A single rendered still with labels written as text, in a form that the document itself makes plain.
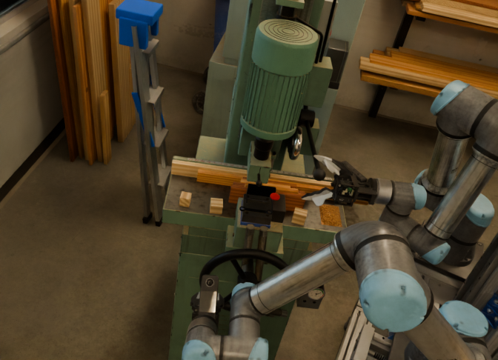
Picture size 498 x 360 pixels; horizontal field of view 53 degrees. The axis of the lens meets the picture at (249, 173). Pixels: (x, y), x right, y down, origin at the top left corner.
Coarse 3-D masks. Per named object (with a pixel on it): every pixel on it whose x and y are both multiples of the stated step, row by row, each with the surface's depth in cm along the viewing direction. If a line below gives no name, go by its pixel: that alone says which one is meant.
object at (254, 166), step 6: (252, 144) 168; (252, 150) 165; (270, 150) 167; (252, 156) 163; (270, 156) 164; (252, 162) 160; (258, 162) 161; (264, 162) 161; (270, 162) 162; (252, 168) 160; (258, 168) 160; (264, 168) 160; (270, 168) 160; (252, 174) 162; (264, 174) 161; (252, 180) 163; (264, 180) 163
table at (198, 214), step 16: (176, 176) 170; (176, 192) 164; (192, 192) 165; (208, 192) 166; (224, 192) 167; (176, 208) 158; (192, 208) 159; (208, 208) 160; (224, 208) 161; (304, 208) 167; (192, 224) 160; (208, 224) 160; (224, 224) 160; (288, 224) 160; (304, 224) 161; (320, 224) 162; (304, 240) 164; (320, 240) 163
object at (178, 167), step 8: (176, 160) 168; (176, 168) 168; (184, 168) 168; (192, 168) 168; (200, 168) 168; (208, 168) 168; (216, 168) 168; (224, 168) 169; (232, 168) 170; (192, 176) 171; (272, 176) 170; (280, 176) 171; (288, 176) 171; (312, 184) 171; (320, 184) 171; (328, 184) 171
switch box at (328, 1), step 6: (330, 0) 158; (336, 0) 160; (324, 6) 159; (330, 6) 159; (336, 6) 159; (324, 12) 160; (330, 12) 160; (324, 18) 161; (324, 24) 163; (324, 30) 164; (330, 30) 164; (318, 36) 165; (324, 36) 165
